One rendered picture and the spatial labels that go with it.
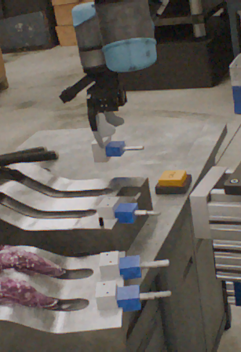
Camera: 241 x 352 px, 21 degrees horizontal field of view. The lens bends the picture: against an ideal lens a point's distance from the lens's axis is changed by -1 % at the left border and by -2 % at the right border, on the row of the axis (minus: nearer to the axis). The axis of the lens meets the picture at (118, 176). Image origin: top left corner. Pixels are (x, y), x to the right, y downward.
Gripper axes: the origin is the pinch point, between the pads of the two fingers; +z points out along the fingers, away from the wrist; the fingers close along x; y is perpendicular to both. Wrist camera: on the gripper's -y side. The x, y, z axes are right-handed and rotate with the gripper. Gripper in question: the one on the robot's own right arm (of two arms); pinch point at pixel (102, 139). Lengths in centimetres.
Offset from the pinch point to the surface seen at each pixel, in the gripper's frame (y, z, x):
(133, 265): 22, 8, -47
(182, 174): 19.0, 11.3, 2.8
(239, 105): -22, 89, 296
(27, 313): 9, 7, -65
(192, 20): -67, 37, 371
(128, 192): 11.0, 7.5, -15.7
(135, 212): 17.6, 5.6, -29.6
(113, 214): 13.3, 5.1, -31.6
